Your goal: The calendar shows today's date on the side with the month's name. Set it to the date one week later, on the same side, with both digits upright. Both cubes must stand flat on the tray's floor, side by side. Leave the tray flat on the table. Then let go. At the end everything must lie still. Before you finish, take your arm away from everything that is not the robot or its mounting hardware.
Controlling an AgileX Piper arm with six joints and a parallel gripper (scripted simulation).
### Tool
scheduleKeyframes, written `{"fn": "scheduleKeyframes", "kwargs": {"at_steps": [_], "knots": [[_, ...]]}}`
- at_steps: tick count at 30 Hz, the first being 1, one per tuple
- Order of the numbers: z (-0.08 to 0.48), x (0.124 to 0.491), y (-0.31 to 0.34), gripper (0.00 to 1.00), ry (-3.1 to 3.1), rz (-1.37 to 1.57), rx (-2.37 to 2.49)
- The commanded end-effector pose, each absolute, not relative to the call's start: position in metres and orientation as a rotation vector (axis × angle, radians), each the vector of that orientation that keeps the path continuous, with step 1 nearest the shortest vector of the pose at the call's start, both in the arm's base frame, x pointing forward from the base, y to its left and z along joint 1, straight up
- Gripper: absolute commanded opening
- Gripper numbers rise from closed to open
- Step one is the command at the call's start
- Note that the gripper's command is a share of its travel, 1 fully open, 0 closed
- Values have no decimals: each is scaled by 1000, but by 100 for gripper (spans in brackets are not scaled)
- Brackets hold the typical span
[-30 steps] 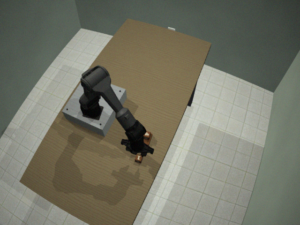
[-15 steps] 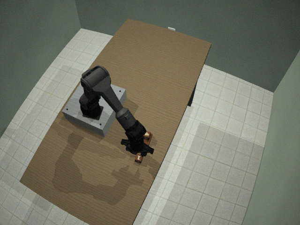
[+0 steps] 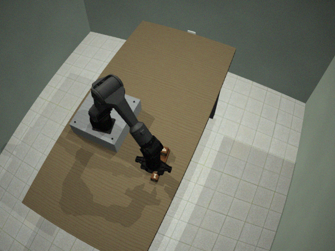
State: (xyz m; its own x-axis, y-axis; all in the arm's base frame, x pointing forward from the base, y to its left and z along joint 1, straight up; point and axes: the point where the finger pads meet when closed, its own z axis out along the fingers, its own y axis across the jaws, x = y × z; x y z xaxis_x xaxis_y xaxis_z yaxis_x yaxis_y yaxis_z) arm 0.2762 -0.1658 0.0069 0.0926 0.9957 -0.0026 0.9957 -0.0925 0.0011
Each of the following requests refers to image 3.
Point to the brown calendar cube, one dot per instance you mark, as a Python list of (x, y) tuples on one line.
[(164, 152), (154, 177)]

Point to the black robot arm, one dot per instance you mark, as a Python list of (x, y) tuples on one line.
[(110, 93)]

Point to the orange rectangular tray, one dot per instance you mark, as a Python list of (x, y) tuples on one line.
[(164, 158)]

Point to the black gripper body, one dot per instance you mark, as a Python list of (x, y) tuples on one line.
[(160, 167)]

